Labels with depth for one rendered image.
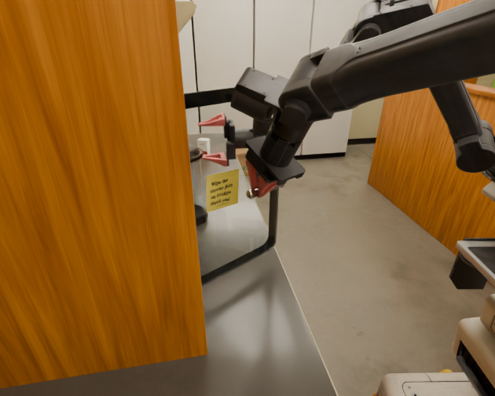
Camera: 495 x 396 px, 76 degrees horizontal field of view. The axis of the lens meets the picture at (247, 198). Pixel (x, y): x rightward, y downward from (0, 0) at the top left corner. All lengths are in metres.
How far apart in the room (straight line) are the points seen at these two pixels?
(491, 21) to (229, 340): 0.60
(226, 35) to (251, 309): 3.15
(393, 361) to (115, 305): 1.59
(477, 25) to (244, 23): 3.36
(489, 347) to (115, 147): 0.94
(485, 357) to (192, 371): 0.70
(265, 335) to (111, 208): 0.40
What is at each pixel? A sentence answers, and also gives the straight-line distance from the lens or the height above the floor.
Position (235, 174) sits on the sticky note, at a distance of 0.62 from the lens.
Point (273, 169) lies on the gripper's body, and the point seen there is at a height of 1.27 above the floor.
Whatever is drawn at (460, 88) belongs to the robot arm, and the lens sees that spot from 0.79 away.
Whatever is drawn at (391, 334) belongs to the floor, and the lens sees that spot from 2.05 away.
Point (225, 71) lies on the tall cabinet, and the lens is 3.62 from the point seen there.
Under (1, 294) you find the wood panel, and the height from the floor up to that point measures 1.14.
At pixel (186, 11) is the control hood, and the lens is 0.47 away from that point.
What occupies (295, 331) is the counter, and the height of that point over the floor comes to 0.94.
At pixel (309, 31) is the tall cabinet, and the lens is 3.81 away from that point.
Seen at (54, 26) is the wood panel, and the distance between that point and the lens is 0.41.
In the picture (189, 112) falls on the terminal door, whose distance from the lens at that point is 0.53.
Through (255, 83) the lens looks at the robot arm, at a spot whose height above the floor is 1.41.
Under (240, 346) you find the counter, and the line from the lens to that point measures 0.67.
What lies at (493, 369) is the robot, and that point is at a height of 0.79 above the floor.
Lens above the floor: 1.48
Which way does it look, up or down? 28 degrees down
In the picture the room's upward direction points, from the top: straight up
